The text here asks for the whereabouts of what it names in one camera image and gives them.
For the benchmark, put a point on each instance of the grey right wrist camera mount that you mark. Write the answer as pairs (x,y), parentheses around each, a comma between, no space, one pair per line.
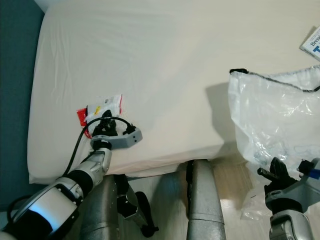
(305,192)

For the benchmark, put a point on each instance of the silver robot leg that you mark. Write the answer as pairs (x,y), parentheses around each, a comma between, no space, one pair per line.
(100,215)
(205,200)

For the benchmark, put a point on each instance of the silver left robot leg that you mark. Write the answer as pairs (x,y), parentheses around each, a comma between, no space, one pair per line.
(100,215)

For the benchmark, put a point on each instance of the white book blue letters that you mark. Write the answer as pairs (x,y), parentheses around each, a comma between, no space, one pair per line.
(312,45)

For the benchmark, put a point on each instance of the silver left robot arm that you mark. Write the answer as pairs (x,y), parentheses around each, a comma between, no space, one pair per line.
(60,200)

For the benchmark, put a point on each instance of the red white snack wrapper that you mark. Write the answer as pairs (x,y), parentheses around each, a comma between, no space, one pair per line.
(110,102)

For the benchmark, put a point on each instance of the silver right robot leg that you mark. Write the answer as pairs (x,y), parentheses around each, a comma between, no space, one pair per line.
(205,200)

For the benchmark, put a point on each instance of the clear plastic trash bag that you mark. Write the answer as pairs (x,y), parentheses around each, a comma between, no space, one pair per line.
(270,115)

